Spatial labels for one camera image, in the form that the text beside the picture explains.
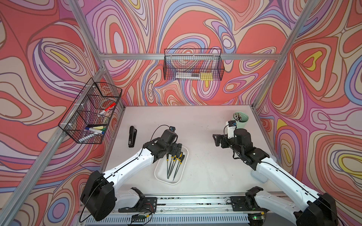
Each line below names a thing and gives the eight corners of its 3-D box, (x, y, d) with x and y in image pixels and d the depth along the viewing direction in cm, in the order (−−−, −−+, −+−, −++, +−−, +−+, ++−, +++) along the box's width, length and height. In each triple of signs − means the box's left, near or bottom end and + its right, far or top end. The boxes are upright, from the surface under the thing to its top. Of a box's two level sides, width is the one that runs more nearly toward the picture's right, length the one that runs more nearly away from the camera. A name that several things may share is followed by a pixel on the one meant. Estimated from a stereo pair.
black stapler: (129, 148, 97) (126, 144, 93) (132, 130, 107) (130, 126, 103) (134, 147, 97) (132, 143, 93) (137, 129, 107) (135, 125, 103)
